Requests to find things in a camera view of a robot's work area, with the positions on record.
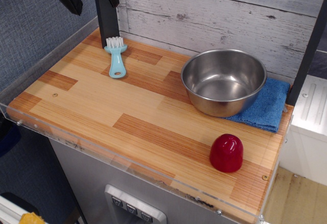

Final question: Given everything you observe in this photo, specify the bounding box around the stainless steel pot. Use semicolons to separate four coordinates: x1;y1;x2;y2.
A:
181;49;267;117

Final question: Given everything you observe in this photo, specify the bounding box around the light blue scrubber brush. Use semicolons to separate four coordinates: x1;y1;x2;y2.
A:
104;37;127;79

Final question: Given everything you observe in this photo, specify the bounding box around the blue folded cloth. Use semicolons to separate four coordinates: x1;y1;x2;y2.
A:
227;78;290;133

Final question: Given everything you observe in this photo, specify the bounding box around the stainless steel cabinet front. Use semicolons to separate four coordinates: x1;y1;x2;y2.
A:
50;140;232;223

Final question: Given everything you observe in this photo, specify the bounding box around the red plastic dome cup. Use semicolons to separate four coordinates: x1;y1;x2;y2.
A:
209;134;244;173

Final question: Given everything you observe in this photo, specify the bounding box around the silver dispenser button panel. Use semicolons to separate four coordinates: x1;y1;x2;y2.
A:
104;184;168;223

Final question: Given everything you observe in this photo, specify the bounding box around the yellow object at bottom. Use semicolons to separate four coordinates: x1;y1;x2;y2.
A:
19;212;45;224

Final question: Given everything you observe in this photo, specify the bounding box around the white side unit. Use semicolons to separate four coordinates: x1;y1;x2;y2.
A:
279;75;326;185

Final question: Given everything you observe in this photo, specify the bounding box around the dark grey left post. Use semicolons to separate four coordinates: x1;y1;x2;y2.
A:
95;0;119;47

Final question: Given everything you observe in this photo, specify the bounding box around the dark grey post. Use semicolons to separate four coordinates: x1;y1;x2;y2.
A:
286;0;326;106
95;0;119;47

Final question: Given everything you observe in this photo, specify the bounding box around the clear acrylic guard rail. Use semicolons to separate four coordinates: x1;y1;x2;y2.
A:
1;20;293;223

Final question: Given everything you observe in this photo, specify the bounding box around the dark grey right post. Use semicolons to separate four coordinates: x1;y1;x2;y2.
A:
286;0;326;106

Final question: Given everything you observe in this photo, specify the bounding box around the aluminium frame rail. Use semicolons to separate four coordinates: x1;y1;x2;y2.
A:
1;196;26;224

